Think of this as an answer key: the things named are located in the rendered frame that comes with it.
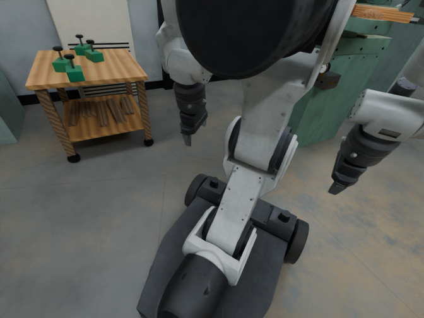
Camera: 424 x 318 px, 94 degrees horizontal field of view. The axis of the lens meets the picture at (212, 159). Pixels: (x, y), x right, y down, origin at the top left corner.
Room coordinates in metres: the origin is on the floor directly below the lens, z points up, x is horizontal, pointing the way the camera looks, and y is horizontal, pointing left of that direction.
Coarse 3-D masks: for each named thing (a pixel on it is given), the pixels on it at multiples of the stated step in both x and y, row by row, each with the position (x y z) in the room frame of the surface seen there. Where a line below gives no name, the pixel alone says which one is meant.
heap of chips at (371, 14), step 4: (360, 12) 1.27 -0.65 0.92; (364, 12) 1.25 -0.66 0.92; (368, 12) 1.24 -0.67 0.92; (372, 12) 1.23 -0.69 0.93; (376, 12) 1.24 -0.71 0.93; (380, 12) 1.26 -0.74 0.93; (356, 16) 1.26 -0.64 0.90; (360, 16) 1.25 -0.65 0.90; (364, 16) 1.23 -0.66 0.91; (368, 16) 1.22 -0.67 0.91; (372, 16) 1.22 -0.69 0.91; (376, 16) 1.23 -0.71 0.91; (380, 16) 1.25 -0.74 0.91
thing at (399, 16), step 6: (354, 12) 1.44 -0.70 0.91; (384, 12) 1.30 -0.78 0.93; (390, 12) 1.28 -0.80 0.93; (396, 12) 1.26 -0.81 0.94; (402, 12) 1.24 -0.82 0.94; (384, 18) 1.29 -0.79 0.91; (390, 18) 1.27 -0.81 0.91; (396, 18) 1.24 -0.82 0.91; (402, 18) 1.22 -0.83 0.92; (408, 18) 1.20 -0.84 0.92
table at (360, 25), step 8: (352, 16) 1.27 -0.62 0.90; (352, 24) 1.26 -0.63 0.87; (360, 24) 1.22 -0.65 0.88; (368, 24) 1.19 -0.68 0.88; (376, 24) 1.22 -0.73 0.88; (384, 24) 1.26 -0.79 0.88; (360, 32) 1.21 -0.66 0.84; (368, 32) 1.21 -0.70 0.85; (376, 32) 1.24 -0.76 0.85; (384, 32) 1.28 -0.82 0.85
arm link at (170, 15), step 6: (162, 0) 0.48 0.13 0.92; (168, 0) 0.47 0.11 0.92; (174, 0) 0.47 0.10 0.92; (162, 6) 0.49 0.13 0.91; (168, 6) 0.47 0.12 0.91; (174, 6) 0.47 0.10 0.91; (168, 12) 0.47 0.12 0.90; (174, 12) 0.47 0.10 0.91; (168, 18) 0.48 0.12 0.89; (174, 18) 0.47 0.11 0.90; (174, 24) 0.48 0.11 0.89
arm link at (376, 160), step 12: (348, 132) 0.41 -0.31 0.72; (348, 144) 0.38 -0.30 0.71; (348, 156) 0.37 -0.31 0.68; (360, 156) 0.35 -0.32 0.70; (372, 156) 0.34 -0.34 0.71; (384, 156) 0.35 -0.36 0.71; (336, 168) 0.40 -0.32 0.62; (348, 168) 0.37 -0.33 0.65; (360, 168) 0.36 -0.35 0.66; (336, 180) 0.37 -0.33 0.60; (348, 180) 0.36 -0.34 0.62
